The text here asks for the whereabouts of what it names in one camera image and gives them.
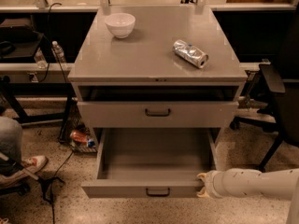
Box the black table leg frame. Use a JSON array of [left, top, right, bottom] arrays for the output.
[[0, 76, 75, 143]]

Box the black tripod stand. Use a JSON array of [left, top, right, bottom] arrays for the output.
[[0, 152, 63, 204]]

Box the orange bottle on floor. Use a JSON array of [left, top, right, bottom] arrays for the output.
[[70, 130, 95, 148]]

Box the white ceramic bowl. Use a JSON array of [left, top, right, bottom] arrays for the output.
[[105, 13, 135, 38]]

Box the grey drawer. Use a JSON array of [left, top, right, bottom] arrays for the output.
[[82, 128, 216, 198], [78, 86, 237, 128]]

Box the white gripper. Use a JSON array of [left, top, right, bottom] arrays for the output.
[[196, 171, 227, 198]]

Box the person leg in jeans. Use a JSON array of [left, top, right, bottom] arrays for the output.
[[0, 117, 22, 177]]

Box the black floor cable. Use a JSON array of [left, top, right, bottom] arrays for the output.
[[50, 149, 75, 224]]

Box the clear plastic bottle behind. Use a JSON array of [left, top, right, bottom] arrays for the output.
[[34, 48, 48, 69]]

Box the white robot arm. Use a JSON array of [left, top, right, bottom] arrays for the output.
[[197, 168, 299, 224]]

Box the grey top drawer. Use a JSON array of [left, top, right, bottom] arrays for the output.
[[78, 86, 237, 128]]

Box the crushed silver can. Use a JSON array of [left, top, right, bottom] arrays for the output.
[[172, 39, 208, 69]]

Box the black office chair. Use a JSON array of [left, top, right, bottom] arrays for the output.
[[230, 6, 299, 172]]

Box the clear water bottle white cap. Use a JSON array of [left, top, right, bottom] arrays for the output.
[[52, 41, 66, 63]]

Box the grey metal drawer cabinet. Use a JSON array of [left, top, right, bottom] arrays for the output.
[[69, 6, 246, 140]]

